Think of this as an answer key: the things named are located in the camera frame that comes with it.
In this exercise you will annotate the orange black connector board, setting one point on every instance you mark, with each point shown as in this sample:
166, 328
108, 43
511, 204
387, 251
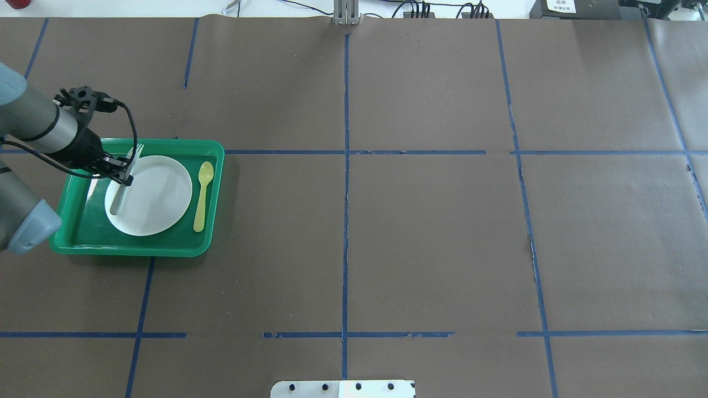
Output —
475, 11
418, 10

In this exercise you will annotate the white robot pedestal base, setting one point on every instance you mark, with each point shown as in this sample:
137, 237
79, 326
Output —
344, 388

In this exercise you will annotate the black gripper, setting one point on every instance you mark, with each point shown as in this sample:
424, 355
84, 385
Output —
86, 150

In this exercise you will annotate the green plastic tray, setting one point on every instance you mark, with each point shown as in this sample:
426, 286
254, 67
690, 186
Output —
86, 229

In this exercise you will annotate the translucent plastic fork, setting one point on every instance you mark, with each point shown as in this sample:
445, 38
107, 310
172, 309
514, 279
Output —
120, 195

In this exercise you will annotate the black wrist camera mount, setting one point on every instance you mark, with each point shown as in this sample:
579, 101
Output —
83, 102

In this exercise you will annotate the red cylinder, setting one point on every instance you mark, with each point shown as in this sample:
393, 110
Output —
18, 4

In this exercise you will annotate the yellow plastic spoon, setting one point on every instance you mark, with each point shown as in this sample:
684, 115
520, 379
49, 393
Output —
205, 177

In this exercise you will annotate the aluminium frame post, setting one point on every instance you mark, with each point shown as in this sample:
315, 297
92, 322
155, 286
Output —
346, 12

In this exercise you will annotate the white round plate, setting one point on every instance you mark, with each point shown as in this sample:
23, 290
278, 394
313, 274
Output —
159, 196

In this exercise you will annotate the far orange black connector board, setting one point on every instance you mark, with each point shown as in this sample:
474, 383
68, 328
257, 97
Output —
418, 10

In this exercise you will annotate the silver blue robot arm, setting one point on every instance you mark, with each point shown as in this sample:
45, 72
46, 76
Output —
28, 121

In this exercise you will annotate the black box device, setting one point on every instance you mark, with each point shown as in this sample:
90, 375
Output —
584, 10

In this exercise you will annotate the near orange black connector board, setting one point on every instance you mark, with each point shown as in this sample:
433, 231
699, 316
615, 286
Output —
475, 11

